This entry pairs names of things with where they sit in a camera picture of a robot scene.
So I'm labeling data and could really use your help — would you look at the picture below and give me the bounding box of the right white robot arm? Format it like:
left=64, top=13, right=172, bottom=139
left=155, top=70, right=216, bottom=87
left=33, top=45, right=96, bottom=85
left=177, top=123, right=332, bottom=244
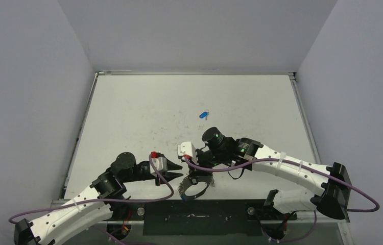
left=177, top=127, right=351, bottom=220

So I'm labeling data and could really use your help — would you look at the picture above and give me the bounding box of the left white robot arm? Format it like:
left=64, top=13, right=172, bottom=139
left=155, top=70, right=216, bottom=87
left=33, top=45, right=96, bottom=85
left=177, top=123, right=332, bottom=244
left=9, top=152, right=183, bottom=244

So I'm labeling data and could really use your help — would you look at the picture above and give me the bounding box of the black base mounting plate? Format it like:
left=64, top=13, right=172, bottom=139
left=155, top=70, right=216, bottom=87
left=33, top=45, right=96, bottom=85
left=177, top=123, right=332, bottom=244
left=106, top=199, right=297, bottom=239

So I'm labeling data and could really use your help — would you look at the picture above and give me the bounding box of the loose blue key tag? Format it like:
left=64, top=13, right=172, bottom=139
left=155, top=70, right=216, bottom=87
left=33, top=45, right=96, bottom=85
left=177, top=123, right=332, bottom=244
left=199, top=110, right=209, bottom=120

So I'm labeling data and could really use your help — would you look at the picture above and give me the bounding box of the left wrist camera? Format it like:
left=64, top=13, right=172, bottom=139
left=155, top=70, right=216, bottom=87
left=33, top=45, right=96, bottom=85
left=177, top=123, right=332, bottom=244
left=150, top=152, right=166, bottom=176

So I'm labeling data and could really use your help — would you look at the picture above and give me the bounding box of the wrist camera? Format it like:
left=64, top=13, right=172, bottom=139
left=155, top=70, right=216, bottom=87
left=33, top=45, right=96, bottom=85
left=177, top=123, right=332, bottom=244
left=150, top=152, right=166, bottom=176
left=177, top=141, right=197, bottom=163

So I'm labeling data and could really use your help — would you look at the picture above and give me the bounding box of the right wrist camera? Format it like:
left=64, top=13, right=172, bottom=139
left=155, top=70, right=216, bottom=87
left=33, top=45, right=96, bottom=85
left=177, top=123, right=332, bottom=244
left=177, top=141, right=197, bottom=163

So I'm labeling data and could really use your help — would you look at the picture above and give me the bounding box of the aluminium table frame rail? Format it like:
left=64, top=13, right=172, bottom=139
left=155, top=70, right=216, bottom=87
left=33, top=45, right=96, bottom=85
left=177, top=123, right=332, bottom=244
left=288, top=72, right=322, bottom=164

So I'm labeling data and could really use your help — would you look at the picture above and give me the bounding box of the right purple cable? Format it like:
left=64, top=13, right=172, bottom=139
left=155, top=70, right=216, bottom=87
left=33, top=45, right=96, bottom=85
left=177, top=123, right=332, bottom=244
left=183, top=156, right=380, bottom=213

